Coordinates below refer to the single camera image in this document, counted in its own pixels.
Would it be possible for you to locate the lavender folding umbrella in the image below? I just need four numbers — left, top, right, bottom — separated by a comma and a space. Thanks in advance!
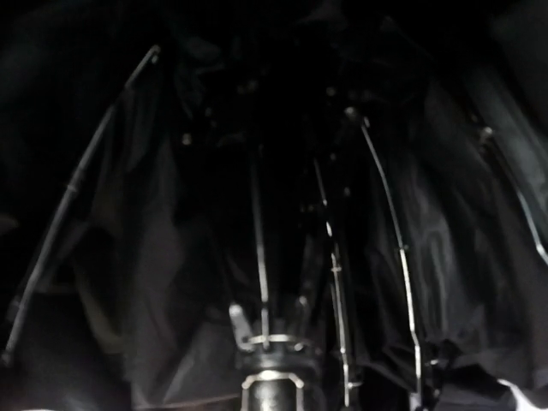
1, 1, 547, 410

